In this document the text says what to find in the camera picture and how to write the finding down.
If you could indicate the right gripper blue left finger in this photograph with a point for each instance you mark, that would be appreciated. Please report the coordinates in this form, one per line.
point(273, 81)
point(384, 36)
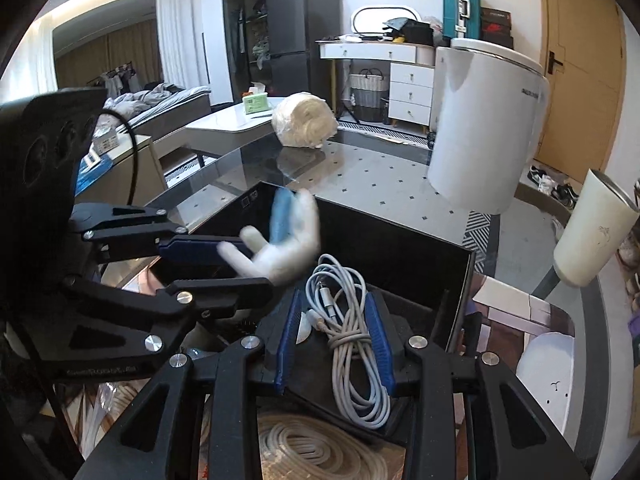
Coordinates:
point(288, 316)

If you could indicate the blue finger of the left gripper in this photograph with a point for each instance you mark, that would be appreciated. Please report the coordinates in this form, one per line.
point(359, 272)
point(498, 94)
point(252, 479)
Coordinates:
point(202, 251)

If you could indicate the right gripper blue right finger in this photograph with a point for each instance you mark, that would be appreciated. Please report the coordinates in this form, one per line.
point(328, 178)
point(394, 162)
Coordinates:
point(379, 343)

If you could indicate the white blue plush toy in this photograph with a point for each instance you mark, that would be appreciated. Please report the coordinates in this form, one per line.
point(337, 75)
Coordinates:
point(283, 261)

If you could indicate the black cardboard storage box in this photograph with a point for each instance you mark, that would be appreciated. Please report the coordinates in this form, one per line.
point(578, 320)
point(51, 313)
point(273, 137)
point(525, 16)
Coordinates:
point(422, 280)

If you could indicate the white low side table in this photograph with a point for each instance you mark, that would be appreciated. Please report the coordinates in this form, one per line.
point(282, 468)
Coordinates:
point(227, 130)

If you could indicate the bed with grey bedding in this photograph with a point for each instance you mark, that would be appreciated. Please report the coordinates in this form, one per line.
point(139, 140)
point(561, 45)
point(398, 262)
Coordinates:
point(162, 110)

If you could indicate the green tissue box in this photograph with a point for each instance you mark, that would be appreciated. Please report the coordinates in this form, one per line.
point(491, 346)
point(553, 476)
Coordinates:
point(256, 103)

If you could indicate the cream yarn bundle in plastic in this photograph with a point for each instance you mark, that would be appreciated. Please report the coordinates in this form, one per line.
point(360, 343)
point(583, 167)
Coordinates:
point(303, 120)

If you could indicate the woven laundry basket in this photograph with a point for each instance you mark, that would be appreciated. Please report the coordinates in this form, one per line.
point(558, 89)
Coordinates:
point(367, 89)

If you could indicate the cream cylindrical bin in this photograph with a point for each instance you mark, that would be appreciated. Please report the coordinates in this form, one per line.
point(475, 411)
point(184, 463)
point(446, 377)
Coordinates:
point(602, 218)

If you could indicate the white cylindrical appliance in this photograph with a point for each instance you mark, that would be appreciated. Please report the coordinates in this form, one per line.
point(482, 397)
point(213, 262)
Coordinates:
point(489, 107)

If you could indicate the black refrigerator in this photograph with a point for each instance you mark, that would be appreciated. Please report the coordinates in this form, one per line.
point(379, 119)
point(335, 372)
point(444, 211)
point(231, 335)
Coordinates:
point(294, 29)

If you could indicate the white drawer desk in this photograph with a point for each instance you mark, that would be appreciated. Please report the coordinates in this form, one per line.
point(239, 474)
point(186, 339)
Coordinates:
point(410, 69)

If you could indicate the oval vanity mirror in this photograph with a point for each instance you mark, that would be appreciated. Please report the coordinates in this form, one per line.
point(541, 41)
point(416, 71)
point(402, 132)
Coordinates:
point(373, 20)

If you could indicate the black bag on desk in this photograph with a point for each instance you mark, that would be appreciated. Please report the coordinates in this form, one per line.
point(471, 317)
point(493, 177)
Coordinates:
point(410, 30)

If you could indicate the stacked shoe boxes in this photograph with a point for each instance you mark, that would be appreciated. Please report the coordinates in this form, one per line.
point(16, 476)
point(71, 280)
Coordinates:
point(496, 27)

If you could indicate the teal hard suitcase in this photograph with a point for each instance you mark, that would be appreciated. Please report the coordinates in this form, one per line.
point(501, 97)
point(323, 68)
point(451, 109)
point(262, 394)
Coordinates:
point(461, 19)

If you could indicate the tan wooden door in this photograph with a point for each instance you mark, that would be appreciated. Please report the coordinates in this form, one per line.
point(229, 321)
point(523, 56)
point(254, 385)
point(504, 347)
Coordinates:
point(585, 60)

